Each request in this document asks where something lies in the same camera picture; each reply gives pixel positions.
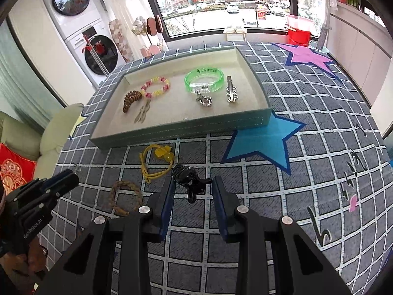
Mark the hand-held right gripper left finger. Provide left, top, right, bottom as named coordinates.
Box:
left=37, top=175, right=177, bottom=295

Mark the metal rod red tassel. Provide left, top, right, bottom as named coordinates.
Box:
left=83, top=35, right=108, bottom=77

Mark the green rectangular tray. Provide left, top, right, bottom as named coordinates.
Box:
left=89, top=47, right=272, bottom=149

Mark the silver hair clip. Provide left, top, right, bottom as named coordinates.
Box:
left=225, top=75, right=240, bottom=103

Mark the white flower ornament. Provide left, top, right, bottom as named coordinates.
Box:
left=132, top=15, right=148, bottom=34

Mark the yellow hair tie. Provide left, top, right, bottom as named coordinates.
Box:
left=140, top=143, right=176, bottom=185

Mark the silver ring charm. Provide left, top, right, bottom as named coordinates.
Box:
left=196, top=90, right=213, bottom=107

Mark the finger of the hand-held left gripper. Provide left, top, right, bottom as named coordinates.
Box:
left=12, top=169, right=66, bottom=199
left=18, top=174, right=80, bottom=211

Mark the pink yellow bead bracelet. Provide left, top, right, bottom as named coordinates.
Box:
left=140, top=76, right=171, bottom=98

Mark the person's left hand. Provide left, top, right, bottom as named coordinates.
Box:
left=26, top=241, right=48, bottom=274

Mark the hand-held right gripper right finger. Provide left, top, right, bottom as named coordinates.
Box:
left=212, top=176, right=352, bottom=295

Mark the white curtain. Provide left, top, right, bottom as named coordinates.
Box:
left=92, top=0, right=154, bottom=59

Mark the red bucket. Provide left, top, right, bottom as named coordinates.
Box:
left=287, top=26, right=312, bottom=46

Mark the checkered pink white bag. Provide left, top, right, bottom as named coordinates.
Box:
left=109, top=18, right=134, bottom=62

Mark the black hair claw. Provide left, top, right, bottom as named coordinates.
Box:
left=171, top=165, right=212, bottom=204

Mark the red patterned cushion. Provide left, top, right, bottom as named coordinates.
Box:
left=0, top=143, right=39, bottom=191

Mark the small gold hair clip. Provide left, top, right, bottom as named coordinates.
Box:
left=134, top=100, right=150, bottom=122

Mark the braided brown bracelet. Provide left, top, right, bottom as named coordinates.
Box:
left=110, top=181, right=144, bottom=217

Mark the green translucent bracelet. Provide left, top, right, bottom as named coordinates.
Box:
left=184, top=67, right=224, bottom=94

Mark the light green sofa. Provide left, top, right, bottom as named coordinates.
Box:
left=0, top=103, right=85, bottom=185

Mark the white washing machine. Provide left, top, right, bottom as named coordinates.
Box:
left=63, top=26, right=126, bottom=87

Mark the white low cabinet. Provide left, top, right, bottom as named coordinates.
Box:
left=325, top=1, right=393, bottom=105

